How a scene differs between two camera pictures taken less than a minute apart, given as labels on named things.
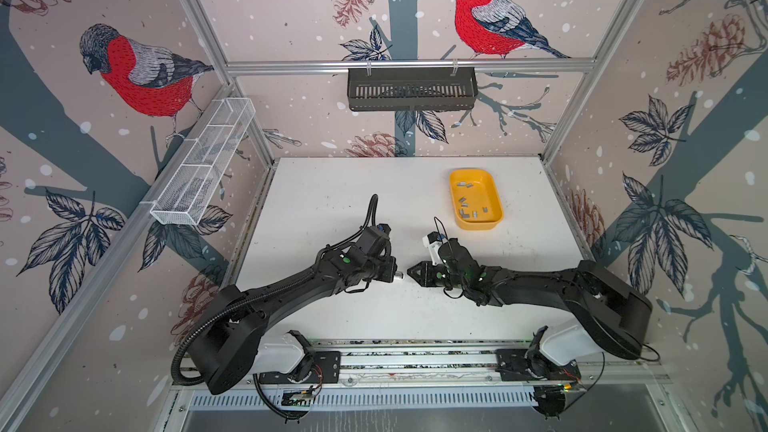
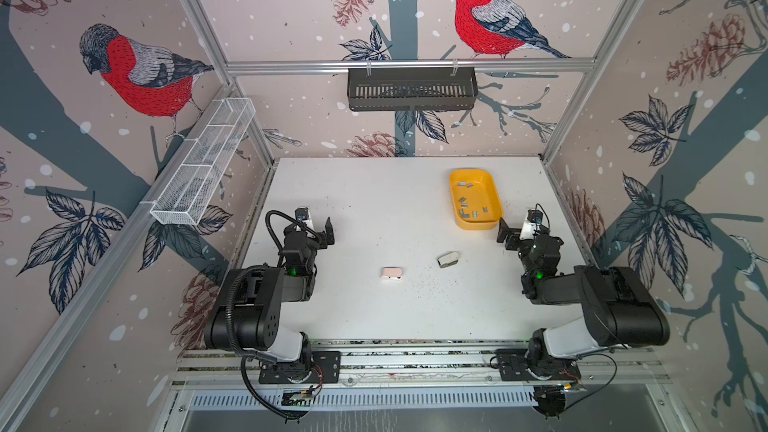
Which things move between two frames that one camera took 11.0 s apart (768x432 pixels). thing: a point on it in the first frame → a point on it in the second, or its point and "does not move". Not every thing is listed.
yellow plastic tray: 476,201 does not move
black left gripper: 390,270 → 328,237
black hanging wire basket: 412,90 does not move
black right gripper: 424,275 → 506,232
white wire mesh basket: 183,197 does not move
